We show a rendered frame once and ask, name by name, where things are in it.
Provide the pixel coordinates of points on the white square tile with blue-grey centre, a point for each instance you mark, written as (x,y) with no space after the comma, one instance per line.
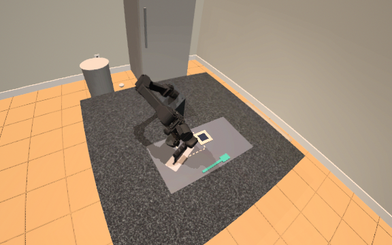
(203,137)

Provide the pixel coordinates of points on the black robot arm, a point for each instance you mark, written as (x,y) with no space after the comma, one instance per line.
(144,86)

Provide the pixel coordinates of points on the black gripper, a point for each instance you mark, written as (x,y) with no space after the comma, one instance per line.
(190,144)

